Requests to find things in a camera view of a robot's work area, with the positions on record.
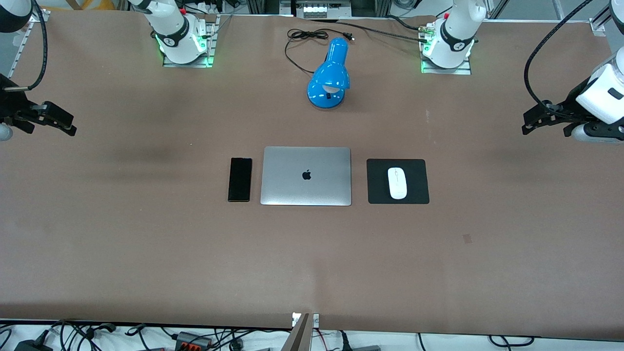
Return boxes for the black looped cable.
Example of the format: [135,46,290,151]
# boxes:
[489,334,535,348]

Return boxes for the thin black lamp cord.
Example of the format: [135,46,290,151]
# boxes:
[284,28,355,75]

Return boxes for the black smartphone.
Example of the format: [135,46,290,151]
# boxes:
[228,157,253,202]

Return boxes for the silver laptop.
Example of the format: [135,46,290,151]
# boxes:
[260,146,352,207]

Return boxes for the white computer mouse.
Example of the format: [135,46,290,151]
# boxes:
[388,167,408,200]

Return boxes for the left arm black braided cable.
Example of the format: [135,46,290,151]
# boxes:
[524,0,593,117]

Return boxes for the wooden post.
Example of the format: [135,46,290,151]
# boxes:
[290,313,311,351]

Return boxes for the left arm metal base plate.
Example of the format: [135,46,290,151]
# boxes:
[421,24,472,75]

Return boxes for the black power adapter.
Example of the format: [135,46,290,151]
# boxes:
[14,336,53,351]

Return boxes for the grey orange power strip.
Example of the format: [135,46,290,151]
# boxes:
[175,331,213,351]

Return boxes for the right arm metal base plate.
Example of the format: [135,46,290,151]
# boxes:
[162,15,217,68]

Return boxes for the thick black power cable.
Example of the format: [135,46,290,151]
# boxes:
[312,18,430,43]

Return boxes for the blue desk lamp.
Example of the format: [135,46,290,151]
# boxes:
[307,38,351,109]

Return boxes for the white power strip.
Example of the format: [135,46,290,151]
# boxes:
[295,0,351,19]

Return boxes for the black mouse pad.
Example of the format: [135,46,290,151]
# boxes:
[366,158,430,205]

